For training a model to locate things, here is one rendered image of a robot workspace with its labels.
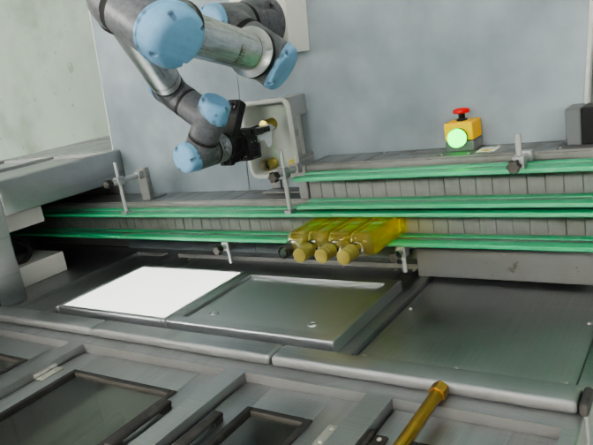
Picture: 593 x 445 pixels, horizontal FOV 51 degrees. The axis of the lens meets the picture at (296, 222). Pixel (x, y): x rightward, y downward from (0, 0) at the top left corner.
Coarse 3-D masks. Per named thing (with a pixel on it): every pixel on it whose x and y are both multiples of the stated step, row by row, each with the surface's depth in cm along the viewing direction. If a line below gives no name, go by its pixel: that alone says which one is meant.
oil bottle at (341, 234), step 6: (348, 222) 153; (354, 222) 152; (360, 222) 151; (336, 228) 150; (342, 228) 149; (348, 228) 148; (354, 228) 148; (330, 234) 147; (336, 234) 146; (342, 234) 145; (348, 234) 145; (330, 240) 146; (336, 240) 145; (342, 240) 144; (348, 240) 145; (342, 246) 144
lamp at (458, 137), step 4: (456, 128) 148; (460, 128) 148; (452, 132) 147; (456, 132) 147; (460, 132) 147; (464, 132) 147; (448, 136) 148; (452, 136) 147; (456, 136) 147; (460, 136) 146; (464, 136) 147; (448, 140) 148; (452, 140) 148; (456, 140) 147; (460, 140) 147; (464, 140) 147; (452, 144) 148; (456, 144) 147; (460, 144) 147; (464, 144) 149
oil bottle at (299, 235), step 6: (306, 222) 161; (312, 222) 159; (318, 222) 158; (324, 222) 158; (300, 228) 156; (306, 228) 155; (312, 228) 154; (294, 234) 152; (300, 234) 151; (306, 234) 152; (288, 240) 153; (294, 240) 151; (300, 240) 151; (306, 240) 151
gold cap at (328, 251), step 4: (328, 244) 142; (332, 244) 142; (320, 248) 140; (324, 248) 140; (328, 248) 140; (332, 248) 141; (316, 252) 140; (320, 252) 139; (324, 252) 139; (328, 252) 140; (332, 252) 141; (336, 252) 142; (316, 256) 140; (320, 256) 140; (324, 256) 139; (328, 256) 139; (332, 256) 141; (320, 260) 140; (324, 260) 140
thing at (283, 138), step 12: (252, 108) 183; (264, 108) 184; (276, 108) 182; (288, 108) 171; (252, 120) 183; (276, 120) 183; (288, 120) 172; (276, 132) 184; (288, 132) 182; (264, 144) 188; (276, 144) 185; (288, 144) 183; (264, 156) 188; (276, 156) 187; (288, 156) 184; (252, 168) 184; (276, 168) 187
